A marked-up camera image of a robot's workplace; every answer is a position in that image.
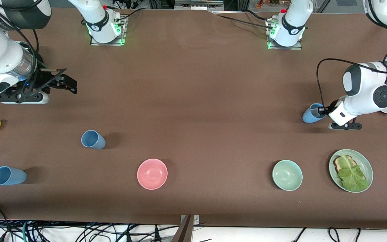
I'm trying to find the blue cup with white filling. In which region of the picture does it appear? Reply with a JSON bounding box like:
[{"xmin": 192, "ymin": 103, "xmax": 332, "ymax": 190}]
[{"xmin": 302, "ymin": 103, "xmax": 327, "ymax": 124}]

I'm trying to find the blue plastic cup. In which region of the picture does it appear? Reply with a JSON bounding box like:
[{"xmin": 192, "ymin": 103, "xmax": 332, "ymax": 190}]
[
  {"xmin": 0, "ymin": 166, "xmax": 27, "ymax": 186},
  {"xmin": 81, "ymin": 130, "xmax": 106, "ymax": 150}
]

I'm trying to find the toast slice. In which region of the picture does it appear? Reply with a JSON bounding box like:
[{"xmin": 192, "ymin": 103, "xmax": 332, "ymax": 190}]
[{"xmin": 333, "ymin": 155, "xmax": 367, "ymax": 182}]

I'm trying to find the pale green plate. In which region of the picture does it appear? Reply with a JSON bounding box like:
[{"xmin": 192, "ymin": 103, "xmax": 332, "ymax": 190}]
[{"xmin": 329, "ymin": 149, "xmax": 374, "ymax": 193}]

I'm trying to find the green lettuce leaf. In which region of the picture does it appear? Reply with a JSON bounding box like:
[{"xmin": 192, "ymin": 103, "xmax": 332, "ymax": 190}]
[{"xmin": 338, "ymin": 155, "xmax": 370, "ymax": 192}]

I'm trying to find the pale green bowl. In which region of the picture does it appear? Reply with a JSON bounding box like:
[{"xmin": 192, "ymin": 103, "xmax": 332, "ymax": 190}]
[{"xmin": 272, "ymin": 160, "xmax": 303, "ymax": 192}]

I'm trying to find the pink bowl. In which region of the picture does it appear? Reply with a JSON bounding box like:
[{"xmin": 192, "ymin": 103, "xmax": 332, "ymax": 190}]
[{"xmin": 137, "ymin": 158, "xmax": 168, "ymax": 190}]

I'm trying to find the brown table cover mat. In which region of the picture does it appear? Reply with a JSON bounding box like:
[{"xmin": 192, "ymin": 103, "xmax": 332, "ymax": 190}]
[{"xmin": 0, "ymin": 6, "xmax": 387, "ymax": 230}]

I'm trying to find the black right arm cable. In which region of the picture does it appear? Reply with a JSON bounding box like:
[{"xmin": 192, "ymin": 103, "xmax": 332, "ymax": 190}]
[{"xmin": 0, "ymin": 0, "xmax": 68, "ymax": 98}]

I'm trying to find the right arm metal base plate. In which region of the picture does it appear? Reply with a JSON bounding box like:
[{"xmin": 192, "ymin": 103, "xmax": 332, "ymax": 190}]
[{"xmin": 90, "ymin": 15, "xmax": 127, "ymax": 46}]

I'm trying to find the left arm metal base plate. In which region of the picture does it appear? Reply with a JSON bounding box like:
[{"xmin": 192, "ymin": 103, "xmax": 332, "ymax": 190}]
[{"xmin": 267, "ymin": 18, "xmax": 302, "ymax": 50}]

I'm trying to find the black cable to right base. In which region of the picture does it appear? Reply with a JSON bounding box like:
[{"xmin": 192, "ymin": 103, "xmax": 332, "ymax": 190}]
[{"xmin": 115, "ymin": 8, "xmax": 145, "ymax": 23}]

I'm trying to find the black cable to base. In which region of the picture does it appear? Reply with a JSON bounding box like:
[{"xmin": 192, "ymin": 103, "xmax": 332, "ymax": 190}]
[
  {"xmin": 115, "ymin": 8, "xmax": 145, "ymax": 23},
  {"xmin": 212, "ymin": 10, "xmax": 276, "ymax": 29}
]

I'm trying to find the black cable to left base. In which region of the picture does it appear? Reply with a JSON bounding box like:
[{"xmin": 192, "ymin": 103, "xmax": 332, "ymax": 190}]
[{"xmin": 212, "ymin": 10, "xmax": 276, "ymax": 29}]

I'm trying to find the teal floor cable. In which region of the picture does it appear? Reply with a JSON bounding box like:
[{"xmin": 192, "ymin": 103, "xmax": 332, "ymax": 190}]
[{"xmin": 21, "ymin": 221, "xmax": 30, "ymax": 242}]

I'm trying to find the grey metal frame box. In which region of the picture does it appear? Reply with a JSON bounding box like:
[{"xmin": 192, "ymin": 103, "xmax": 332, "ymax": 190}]
[{"xmin": 175, "ymin": 0, "xmax": 224, "ymax": 11}]

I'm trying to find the metal table clamp bracket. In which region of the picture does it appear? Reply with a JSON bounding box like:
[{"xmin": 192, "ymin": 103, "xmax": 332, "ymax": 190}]
[{"xmin": 180, "ymin": 214, "xmax": 200, "ymax": 226}]

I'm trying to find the dark metal mount bar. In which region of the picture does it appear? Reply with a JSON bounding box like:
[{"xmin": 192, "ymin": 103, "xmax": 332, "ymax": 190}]
[{"xmin": 171, "ymin": 215, "xmax": 194, "ymax": 242}]

